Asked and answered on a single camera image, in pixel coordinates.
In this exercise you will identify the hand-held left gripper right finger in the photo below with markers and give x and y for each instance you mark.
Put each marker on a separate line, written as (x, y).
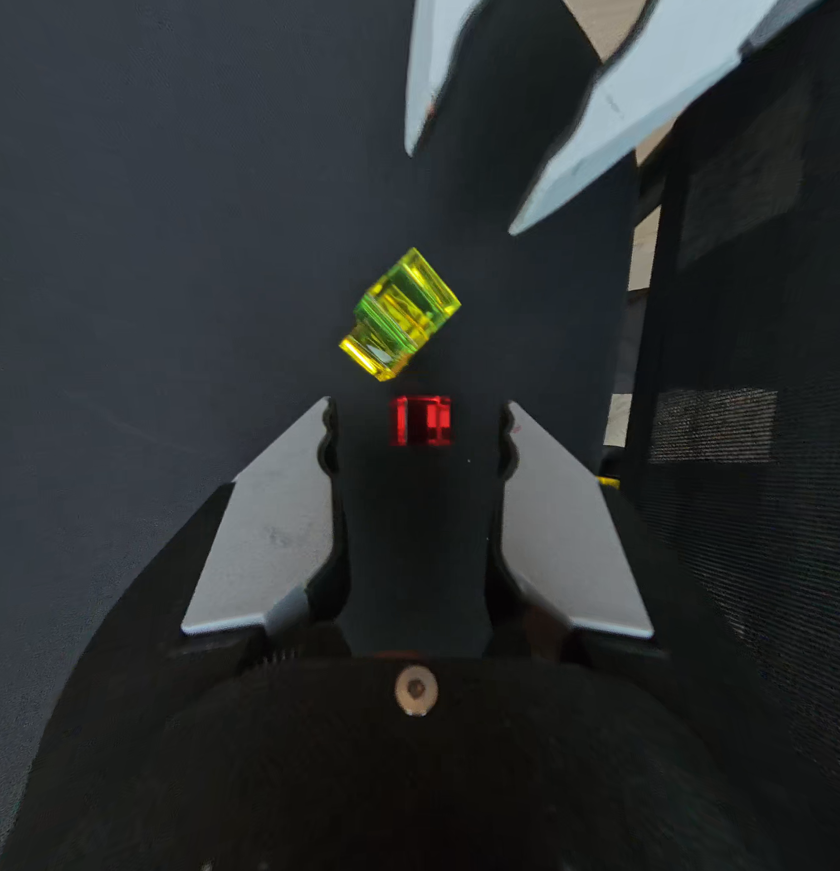
(569, 551)

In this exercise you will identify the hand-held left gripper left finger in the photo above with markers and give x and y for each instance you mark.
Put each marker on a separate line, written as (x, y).
(277, 544)

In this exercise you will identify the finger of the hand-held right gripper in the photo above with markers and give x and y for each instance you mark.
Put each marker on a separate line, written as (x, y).
(430, 54)
(638, 102)

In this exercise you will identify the red transparent cube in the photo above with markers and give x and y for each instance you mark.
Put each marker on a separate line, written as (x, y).
(420, 420)

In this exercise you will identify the green transparent cube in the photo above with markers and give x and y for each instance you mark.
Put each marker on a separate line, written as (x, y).
(410, 299)

